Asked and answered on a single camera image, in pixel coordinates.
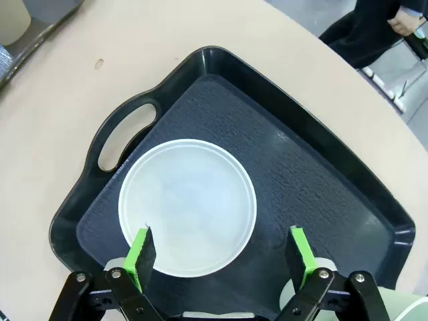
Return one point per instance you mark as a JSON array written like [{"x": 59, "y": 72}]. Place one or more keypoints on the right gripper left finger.
[{"x": 133, "y": 264}]

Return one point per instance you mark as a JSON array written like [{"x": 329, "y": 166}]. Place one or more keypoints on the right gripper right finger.
[{"x": 306, "y": 264}]

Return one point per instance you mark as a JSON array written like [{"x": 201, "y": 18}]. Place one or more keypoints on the white round bowl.
[{"x": 187, "y": 200}]

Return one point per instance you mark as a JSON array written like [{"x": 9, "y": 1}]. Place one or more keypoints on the pale green tall cup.
[{"x": 401, "y": 302}]

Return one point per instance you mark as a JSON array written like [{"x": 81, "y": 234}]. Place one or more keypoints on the beige tall cup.
[{"x": 13, "y": 20}]

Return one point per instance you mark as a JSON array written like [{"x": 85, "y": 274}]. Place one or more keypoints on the person's left forearm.
[{"x": 406, "y": 5}]

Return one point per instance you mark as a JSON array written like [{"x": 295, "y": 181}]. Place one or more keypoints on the black plastic serving tray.
[{"x": 301, "y": 150}]

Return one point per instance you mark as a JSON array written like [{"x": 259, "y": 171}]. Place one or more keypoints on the brown plastic serving tray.
[{"x": 47, "y": 13}]

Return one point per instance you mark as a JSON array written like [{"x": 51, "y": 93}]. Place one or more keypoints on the person's left hand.
[{"x": 406, "y": 23}]

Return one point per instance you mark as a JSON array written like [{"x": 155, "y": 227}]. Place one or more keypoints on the person in dark jacket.
[{"x": 361, "y": 33}]

